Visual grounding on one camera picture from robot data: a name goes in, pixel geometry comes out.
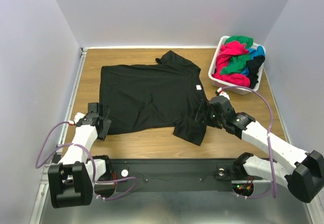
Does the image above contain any black t shirt in basket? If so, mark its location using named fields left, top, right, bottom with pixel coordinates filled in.
left=246, top=55, right=265, bottom=89

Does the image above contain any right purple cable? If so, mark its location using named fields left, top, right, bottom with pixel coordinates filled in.
left=222, top=86, right=278, bottom=200

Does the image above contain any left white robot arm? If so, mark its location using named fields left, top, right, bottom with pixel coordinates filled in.
left=48, top=102, right=113, bottom=208

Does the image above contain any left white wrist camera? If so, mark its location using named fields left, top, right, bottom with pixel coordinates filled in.
left=68, top=113, right=85, bottom=126

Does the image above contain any green t shirt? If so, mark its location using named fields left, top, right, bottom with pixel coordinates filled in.
left=220, top=35, right=254, bottom=74

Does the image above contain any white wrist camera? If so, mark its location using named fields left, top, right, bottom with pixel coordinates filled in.
left=68, top=113, right=85, bottom=126
left=216, top=87, right=230, bottom=100

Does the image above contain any purple cable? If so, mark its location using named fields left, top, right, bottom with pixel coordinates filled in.
left=222, top=86, right=278, bottom=200
left=34, top=120, right=139, bottom=201

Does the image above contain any blue t shirt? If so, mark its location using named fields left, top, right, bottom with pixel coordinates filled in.
left=241, top=46, right=265, bottom=76

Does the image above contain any black t shirt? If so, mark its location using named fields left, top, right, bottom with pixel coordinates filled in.
left=246, top=55, right=265, bottom=89
left=99, top=51, right=207, bottom=145

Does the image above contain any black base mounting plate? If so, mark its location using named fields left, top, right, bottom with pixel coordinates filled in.
left=94, top=159, right=253, bottom=200

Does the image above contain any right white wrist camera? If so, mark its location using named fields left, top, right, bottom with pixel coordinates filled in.
left=216, top=87, right=230, bottom=100

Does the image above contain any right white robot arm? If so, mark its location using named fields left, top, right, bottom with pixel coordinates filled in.
left=195, top=94, right=323, bottom=203

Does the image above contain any pink t shirt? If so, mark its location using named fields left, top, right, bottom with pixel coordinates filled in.
left=212, top=41, right=250, bottom=87

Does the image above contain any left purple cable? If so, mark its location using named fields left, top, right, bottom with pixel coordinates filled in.
left=34, top=120, right=139, bottom=201

